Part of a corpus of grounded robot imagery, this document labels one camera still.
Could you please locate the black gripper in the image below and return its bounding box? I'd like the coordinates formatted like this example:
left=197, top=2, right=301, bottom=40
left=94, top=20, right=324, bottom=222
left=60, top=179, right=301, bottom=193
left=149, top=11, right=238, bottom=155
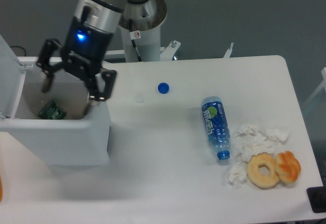
left=36, top=17, right=117, bottom=116

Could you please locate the clear green-label plastic bottle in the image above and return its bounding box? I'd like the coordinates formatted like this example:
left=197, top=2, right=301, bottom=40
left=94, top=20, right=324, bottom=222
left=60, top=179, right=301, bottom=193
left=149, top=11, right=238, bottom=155
left=37, top=100, right=67, bottom=120

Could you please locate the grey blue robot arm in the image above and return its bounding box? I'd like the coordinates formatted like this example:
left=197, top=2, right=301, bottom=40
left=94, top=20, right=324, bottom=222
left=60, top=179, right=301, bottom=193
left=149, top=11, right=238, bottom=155
left=36, top=0, right=148, bottom=115

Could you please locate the white trash can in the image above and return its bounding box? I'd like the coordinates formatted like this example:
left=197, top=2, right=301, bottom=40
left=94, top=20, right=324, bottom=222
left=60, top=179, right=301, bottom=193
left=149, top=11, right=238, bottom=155
left=1, top=40, right=111, bottom=166

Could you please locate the white bottle cap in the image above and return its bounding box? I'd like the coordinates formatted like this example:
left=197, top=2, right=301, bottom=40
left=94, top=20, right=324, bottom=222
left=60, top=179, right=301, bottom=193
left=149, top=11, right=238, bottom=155
left=134, top=94, right=145, bottom=103

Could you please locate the blue bottle cap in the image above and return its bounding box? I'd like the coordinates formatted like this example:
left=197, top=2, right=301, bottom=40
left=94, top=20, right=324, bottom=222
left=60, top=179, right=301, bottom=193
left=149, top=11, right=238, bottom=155
left=157, top=82, right=170, bottom=94

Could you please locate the blue-label plastic bottle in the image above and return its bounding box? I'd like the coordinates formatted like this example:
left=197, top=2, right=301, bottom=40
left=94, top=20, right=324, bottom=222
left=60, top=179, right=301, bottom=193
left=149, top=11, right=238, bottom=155
left=201, top=96, right=230, bottom=160

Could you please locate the orange object at edge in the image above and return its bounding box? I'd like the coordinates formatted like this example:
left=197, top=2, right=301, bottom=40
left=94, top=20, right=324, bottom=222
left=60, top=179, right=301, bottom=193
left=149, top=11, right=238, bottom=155
left=0, top=177, right=3, bottom=202

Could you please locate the large crumpled white tissue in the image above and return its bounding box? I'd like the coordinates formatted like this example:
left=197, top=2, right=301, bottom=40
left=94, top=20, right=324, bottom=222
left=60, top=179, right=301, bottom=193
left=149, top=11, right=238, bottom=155
left=231, top=123, right=290, bottom=162

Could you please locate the small crumpled white tissue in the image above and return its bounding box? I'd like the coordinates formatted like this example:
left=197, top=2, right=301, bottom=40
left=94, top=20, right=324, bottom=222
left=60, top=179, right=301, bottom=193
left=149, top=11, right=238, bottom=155
left=227, top=162, right=247, bottom=189

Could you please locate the orange glazed twisted bun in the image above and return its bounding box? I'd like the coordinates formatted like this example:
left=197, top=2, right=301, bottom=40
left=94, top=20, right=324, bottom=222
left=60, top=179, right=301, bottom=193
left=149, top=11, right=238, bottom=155
left=275, top=151, right=301, bottom=184

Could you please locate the black device at edge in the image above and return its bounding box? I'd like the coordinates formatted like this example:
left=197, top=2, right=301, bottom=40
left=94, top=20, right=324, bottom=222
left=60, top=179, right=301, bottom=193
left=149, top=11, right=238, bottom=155
left=307, top=186, right=325, bottom=213

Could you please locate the black pedestal cable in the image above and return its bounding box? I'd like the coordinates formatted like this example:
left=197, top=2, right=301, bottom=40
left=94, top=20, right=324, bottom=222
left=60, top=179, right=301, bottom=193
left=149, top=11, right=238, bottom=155
left=128, top=18, right=143, bottom=62

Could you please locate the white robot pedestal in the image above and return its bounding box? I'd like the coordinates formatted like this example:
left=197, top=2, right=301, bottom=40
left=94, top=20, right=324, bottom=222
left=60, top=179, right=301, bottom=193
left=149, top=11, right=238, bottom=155
left=119, top=0, right=167, bottom=63

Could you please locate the ring donut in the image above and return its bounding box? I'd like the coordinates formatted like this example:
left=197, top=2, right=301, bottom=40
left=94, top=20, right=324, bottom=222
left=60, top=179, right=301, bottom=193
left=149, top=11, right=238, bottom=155
left=246, top=153, right=279, bottom=189

